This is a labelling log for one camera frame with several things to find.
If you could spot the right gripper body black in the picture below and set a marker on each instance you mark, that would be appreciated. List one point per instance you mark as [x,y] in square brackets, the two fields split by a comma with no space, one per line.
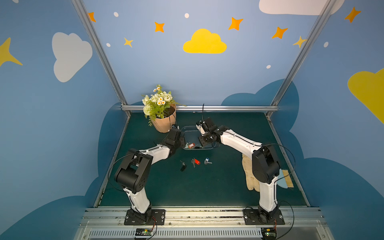
[205,140]

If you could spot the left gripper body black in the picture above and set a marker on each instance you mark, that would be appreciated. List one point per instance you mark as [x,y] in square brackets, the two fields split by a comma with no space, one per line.
[180,140]

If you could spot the blue plastic storage box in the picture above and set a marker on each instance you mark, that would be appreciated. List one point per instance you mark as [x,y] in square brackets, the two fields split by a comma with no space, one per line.
[191,134]

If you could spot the key with red tag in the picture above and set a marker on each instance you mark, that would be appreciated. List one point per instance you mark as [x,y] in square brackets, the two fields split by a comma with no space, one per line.
[190,146]
[195,162]

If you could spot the key with black tag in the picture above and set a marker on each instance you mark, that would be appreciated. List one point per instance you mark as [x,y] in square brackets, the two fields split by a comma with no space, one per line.
[183,167]

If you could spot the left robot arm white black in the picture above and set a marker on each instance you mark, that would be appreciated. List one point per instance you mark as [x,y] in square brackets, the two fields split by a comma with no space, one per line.
[133,174]

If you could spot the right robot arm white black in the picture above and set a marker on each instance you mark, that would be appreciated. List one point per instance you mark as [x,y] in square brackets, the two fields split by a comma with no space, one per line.
[265,167]

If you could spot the white artificial flowers plant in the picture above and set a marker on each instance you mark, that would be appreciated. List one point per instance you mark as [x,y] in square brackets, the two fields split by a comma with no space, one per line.
[158,105]

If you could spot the beige work glove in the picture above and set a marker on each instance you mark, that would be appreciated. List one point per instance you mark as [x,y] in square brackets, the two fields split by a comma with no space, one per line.
[251,181]

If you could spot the light blue hand brush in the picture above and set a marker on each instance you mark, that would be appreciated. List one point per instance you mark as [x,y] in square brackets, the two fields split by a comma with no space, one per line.
[284,180]

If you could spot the left controller board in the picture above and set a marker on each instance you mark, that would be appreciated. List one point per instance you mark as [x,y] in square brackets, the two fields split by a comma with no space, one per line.
[144,233]

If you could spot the controller board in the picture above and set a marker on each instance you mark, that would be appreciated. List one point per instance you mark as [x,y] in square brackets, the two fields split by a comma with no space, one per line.
[144,233]
[269,234]

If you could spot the right controller board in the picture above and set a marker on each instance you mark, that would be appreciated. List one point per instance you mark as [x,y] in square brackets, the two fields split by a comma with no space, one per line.
[269,234]

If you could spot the aluminium frame rail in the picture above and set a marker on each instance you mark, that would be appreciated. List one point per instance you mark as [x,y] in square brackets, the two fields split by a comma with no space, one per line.
[206,108]

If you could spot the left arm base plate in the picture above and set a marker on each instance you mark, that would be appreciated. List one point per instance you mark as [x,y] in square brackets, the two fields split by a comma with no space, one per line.
[157,216]

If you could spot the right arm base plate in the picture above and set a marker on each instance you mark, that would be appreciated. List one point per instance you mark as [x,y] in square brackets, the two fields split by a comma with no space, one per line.
[256,217]

